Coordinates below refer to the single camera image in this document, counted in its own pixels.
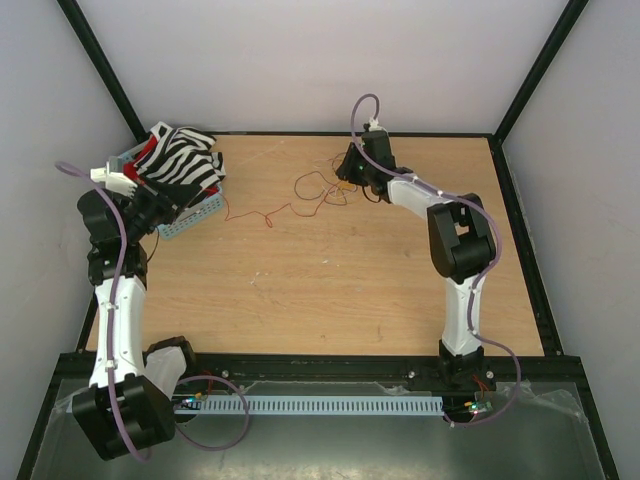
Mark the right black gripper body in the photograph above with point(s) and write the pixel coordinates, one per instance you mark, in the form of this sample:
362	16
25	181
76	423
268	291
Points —
355	168

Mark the black aluminium frame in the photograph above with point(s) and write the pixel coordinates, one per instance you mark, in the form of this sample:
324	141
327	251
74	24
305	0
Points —
280	84

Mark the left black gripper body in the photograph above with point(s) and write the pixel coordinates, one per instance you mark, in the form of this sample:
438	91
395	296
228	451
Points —
148	206

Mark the zebra striped cloth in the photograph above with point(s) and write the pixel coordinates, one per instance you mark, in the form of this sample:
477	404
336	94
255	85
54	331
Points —
187	157

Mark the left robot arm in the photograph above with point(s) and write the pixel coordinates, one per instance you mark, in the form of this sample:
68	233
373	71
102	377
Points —
128	406

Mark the blue plastic basket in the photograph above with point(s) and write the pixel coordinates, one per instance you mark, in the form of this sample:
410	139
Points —
188	218

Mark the left green circuit board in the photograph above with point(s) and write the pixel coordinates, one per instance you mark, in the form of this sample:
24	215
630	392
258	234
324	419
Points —
190	403

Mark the light blue slotted cable duct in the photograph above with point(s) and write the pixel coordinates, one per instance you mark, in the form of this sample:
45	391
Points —
306	405

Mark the green circuit board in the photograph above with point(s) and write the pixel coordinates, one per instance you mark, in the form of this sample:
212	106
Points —
477	407
190	403

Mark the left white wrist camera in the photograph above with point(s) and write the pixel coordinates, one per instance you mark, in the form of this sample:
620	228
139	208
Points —
118	176

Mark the right green circuit board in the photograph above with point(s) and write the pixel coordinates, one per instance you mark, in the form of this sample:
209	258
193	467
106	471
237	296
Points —
477	407

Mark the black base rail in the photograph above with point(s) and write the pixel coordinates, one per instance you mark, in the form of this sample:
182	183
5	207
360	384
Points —
419	372

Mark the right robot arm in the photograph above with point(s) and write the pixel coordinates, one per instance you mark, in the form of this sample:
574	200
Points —
460	239

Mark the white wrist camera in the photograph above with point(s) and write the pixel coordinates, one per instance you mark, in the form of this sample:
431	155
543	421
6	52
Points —
118	176
372	122

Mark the red cloth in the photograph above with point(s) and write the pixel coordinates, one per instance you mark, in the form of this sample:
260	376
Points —
141	160

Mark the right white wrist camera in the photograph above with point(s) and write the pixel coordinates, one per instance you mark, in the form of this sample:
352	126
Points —
372	122

